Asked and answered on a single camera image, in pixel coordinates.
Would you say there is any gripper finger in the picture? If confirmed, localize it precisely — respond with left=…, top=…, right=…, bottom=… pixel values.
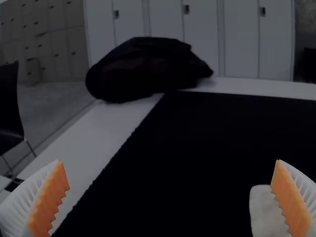
left=0, top=158, right=71, bottom=237
left=270, top=159, right=316, bottom=237

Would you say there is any pale towel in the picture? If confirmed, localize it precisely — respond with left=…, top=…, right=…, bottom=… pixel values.
left=248, top=184, right=292, bottom=237

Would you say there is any black mat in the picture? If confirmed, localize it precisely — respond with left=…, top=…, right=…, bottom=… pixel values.
left=50, top=90, right=316, bottom=237

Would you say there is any black chair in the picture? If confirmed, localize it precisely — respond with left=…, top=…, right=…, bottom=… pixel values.
left=0, top=60, right=38, bottom=178

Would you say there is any black crate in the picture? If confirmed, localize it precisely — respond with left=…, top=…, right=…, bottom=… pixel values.
left=303, top=46, right=316, bottom=83

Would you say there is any white cupboard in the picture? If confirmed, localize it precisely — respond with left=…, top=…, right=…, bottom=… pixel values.
left=82, top=0, right=296, bottom=82

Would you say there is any grey drawer cabinet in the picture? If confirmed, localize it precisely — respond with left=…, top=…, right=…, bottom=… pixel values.
left=0, top=0, right=89, bottom=86

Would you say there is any black bag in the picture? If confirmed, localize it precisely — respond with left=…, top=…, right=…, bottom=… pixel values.
left=85, top=36, right=214, bottom=104

